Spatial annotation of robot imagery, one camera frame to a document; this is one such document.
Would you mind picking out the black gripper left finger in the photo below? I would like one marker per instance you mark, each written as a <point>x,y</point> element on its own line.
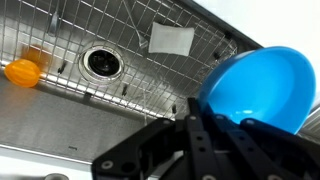
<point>196,140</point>

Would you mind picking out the blue plastic bowl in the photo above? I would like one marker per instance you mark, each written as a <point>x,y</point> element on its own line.
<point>260,86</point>

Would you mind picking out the round sink drain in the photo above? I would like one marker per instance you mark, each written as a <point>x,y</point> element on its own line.
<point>101,63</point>

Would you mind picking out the white sponge cloth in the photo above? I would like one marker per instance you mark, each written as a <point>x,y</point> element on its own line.
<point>170,39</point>

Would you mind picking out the orange plastic toy fruit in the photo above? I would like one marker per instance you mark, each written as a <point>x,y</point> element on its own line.
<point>22,73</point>

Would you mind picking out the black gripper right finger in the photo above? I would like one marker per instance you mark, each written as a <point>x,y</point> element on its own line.
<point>253,150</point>

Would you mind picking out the small silver spoon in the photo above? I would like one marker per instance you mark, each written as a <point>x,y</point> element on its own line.
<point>135,25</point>

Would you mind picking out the stainless steel sink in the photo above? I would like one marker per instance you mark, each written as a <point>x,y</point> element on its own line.
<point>66,123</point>

